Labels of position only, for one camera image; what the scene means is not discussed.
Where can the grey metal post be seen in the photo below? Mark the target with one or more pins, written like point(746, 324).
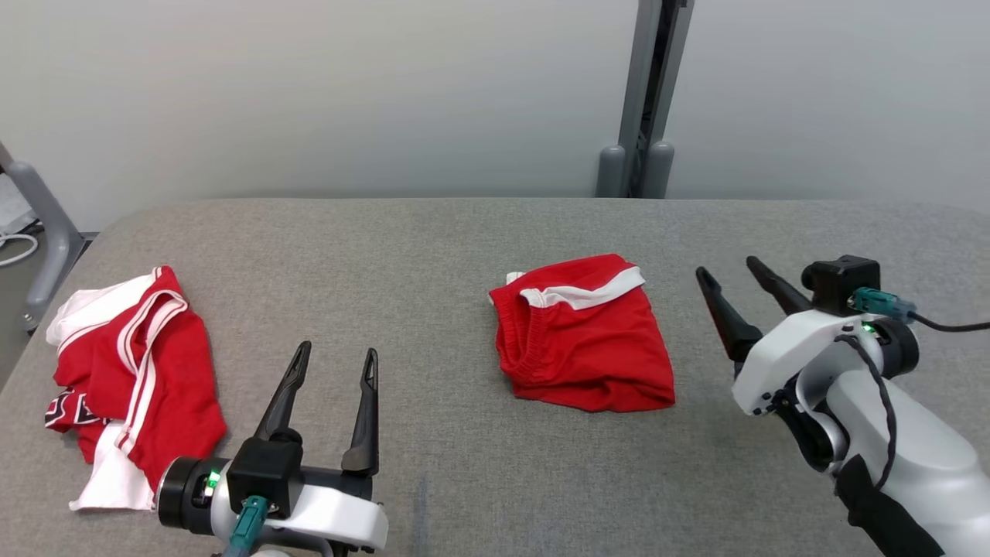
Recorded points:
point(642, 77)

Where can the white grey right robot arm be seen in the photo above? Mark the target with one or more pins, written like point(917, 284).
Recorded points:
point(928, 456)

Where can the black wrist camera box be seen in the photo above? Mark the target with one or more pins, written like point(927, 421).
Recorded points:
point(263, 472)
point(839, 282)

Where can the red shorts with white stripe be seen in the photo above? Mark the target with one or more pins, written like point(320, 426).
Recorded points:
point(588, 348)

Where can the red and white jersey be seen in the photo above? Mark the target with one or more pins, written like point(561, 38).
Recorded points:
point(178, 387)

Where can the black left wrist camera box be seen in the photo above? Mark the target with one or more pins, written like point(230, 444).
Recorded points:
point(263, 472)

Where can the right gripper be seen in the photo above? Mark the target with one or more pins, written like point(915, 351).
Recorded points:
point(781, 356)

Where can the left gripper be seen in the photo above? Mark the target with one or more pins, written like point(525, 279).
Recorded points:
point(340, 518)

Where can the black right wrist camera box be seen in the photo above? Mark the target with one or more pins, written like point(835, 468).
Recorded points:
point(839, 282)

